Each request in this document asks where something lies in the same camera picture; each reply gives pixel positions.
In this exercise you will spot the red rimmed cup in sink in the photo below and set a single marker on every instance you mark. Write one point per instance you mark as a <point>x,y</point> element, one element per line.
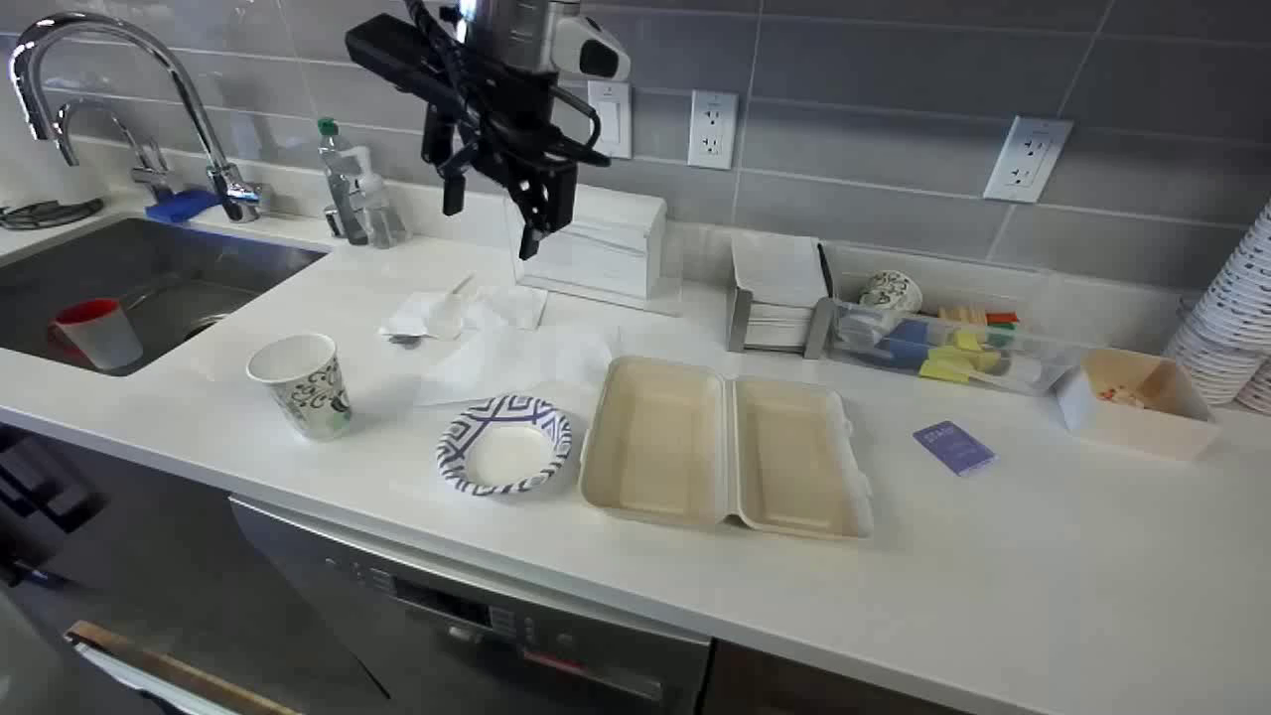
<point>102,331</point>

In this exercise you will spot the clear condiment tray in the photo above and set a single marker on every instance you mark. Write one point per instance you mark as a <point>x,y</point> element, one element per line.
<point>889,323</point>

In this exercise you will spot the white outlet right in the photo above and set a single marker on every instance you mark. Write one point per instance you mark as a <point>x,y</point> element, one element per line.
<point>1025,162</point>

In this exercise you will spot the steel napkin holder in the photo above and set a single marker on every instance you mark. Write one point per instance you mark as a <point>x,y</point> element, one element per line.
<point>775,289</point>

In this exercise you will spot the white light switch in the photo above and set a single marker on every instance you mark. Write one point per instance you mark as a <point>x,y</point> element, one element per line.
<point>615,103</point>

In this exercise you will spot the blue sponge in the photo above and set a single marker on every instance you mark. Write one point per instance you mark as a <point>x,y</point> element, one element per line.
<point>179,208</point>

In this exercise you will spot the steel sink basin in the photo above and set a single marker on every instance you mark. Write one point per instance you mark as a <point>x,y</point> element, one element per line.
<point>166,281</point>

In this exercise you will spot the green cap soap bottle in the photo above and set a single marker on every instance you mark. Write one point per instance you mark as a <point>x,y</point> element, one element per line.
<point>349,178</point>

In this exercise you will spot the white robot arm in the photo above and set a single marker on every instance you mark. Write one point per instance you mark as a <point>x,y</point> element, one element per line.
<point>529,36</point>

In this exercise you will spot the white outlet left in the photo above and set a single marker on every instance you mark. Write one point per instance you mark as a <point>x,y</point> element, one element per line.
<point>714,130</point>

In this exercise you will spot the beige foam takeout container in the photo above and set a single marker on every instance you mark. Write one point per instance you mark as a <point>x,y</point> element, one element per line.
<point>684,445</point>

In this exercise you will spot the blue patterned paper bowl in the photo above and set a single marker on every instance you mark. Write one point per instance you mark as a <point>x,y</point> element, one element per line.
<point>505,445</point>

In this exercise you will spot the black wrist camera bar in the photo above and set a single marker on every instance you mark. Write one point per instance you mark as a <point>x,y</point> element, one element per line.
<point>419,56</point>

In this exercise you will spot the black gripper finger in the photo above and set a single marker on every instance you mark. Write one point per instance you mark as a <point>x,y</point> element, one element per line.
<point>547,208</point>
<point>447,154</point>

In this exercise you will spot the white outlet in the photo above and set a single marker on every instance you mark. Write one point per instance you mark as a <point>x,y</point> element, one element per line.
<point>714,130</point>
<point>1025,162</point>

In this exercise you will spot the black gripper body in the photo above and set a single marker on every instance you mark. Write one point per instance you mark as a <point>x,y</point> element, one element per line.
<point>512,135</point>

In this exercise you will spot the clear small bottle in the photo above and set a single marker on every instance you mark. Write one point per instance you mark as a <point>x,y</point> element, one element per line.
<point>382,215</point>

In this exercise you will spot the stack of paper cups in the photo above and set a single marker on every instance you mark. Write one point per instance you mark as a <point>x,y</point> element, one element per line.
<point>1224,334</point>

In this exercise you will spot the patterned paper cup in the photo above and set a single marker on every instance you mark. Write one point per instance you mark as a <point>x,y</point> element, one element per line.
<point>304,378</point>

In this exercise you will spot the stainless dishwasher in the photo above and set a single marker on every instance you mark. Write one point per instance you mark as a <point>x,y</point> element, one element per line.
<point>480,645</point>

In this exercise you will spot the white napkin dispenser box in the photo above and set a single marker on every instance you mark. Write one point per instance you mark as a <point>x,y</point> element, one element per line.
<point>615,248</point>

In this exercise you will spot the small beige cardboard box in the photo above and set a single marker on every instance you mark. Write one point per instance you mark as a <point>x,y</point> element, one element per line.
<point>1138,401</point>

